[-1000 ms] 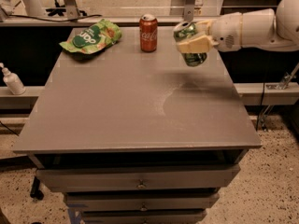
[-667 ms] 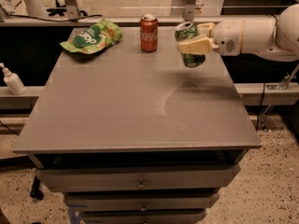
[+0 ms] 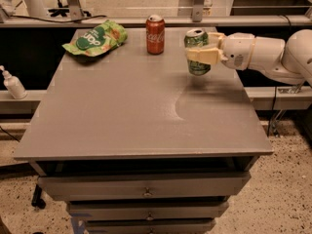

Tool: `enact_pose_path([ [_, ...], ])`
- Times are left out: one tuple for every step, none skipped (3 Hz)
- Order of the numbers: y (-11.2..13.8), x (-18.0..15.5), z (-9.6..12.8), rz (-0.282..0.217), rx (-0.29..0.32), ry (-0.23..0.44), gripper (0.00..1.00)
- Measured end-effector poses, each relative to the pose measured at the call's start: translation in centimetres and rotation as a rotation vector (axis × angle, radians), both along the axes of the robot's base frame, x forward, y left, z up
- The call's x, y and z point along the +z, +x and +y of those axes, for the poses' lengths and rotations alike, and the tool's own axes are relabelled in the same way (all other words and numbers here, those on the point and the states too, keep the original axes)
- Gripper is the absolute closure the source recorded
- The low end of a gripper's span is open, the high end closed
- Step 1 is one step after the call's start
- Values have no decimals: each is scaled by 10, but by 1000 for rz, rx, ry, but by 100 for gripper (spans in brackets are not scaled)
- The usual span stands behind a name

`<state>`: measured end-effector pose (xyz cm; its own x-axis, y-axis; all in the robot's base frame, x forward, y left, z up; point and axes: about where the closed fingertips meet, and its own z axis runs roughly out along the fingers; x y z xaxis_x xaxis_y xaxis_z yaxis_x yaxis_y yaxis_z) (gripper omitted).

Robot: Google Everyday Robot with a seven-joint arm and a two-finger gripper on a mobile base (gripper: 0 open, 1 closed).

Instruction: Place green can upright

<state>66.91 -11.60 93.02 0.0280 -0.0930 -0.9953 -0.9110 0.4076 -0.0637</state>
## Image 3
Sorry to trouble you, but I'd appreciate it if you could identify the red cola can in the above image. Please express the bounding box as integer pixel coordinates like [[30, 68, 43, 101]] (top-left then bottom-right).
[[145, 15, 165, 55]]

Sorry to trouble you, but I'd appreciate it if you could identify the green snack bag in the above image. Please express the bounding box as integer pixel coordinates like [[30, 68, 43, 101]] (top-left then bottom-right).
[[62, 19, 128, 58]]

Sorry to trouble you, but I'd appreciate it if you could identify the white pump bottle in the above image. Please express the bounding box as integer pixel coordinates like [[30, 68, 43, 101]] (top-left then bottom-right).
[[0, 65, 27, 99]]

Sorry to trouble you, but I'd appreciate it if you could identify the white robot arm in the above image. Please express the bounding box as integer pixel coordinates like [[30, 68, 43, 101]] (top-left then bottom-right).
[[185, 29, 312, 86]]

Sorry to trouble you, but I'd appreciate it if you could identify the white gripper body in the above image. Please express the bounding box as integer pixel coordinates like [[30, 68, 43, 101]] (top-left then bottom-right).
[[221, 33, 255, 70]]

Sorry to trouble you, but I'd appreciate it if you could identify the black cable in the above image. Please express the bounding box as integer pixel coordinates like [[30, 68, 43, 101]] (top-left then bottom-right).
[[9, 14, 108, 24]]

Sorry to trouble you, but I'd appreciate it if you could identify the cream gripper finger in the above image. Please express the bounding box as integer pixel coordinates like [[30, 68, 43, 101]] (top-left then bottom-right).
[[186, 48, 224, 64], [208, 32, 226, 49]]

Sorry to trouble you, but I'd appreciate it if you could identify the green soda can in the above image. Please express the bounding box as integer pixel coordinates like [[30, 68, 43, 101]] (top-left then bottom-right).
[[184, 28, 211, 76]]

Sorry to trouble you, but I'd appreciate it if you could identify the grey drawer cabinet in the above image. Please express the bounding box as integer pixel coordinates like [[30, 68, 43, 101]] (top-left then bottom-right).
[[15, 28, 272, 234]]

